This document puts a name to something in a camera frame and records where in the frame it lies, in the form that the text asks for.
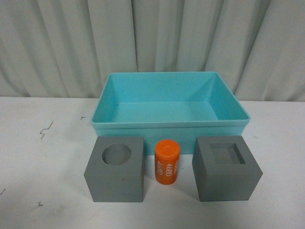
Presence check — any orange cylinder with white text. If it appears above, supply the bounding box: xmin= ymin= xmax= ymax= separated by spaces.
xmin=154 ymin=139 xmax=181 ymax=185

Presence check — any gray cube with round hole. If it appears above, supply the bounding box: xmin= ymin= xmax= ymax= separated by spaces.
xmin=84 ymin=136 xmax=145 ymax=202

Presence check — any gray cube with square hole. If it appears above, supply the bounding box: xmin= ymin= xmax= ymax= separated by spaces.
xmin=192 ymin=135 xmax=263 ymax=202

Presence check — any light blue plastic box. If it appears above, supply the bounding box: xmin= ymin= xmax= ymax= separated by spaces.
xmin=91 ymin=72 xmax=250 ymax=155

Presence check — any white pleated curtain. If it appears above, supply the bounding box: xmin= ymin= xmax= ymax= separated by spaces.
xmin=0 ymin=0 xmax=305 ymax=102

